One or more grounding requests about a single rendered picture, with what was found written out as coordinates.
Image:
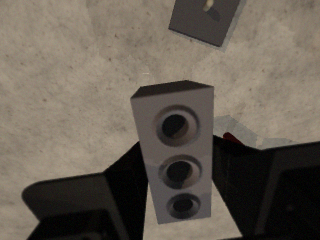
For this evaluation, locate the red peg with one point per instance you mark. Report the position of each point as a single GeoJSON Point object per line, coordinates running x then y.
{"type": "Point", "coordinates": [230, 137]}

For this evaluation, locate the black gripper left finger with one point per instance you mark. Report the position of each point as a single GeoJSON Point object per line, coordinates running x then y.
{"type": "Point", "coordinates": [121, 189]}

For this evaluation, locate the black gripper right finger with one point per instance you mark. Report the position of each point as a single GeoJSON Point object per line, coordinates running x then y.
{"type": "Point", "coordinates": [246, 177]}

